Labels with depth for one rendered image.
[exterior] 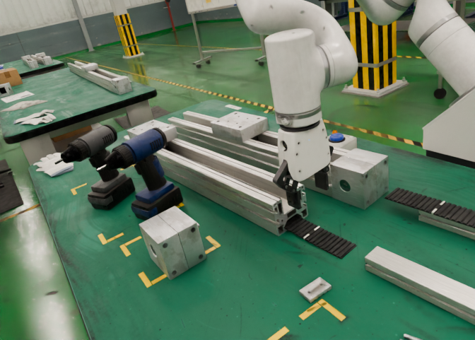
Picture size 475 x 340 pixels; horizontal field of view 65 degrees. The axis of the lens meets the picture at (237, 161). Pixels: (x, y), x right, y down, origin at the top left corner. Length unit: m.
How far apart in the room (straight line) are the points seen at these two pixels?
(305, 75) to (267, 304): 0.40
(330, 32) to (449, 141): 0.54
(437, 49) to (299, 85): 0.57
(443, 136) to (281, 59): 0.61
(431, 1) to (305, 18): 0.50
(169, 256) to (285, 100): 0.38
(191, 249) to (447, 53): 0.81
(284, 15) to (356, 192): 0.42
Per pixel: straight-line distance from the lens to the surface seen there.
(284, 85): 0.65
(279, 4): 0.74
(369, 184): 0.90
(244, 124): 1.15
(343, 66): 0.68
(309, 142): 0.70
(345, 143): 1.09
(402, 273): 0.71
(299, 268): 0.77
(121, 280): 0.87
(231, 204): 0.95
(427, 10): 1.17
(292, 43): 0.63
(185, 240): 0.79
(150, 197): 0.99
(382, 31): 4.10
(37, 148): 2.50
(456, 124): 1.11
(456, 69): 1.14
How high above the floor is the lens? 1.29
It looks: 25 degrees down
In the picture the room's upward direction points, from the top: 12 degrees counter-clockwise
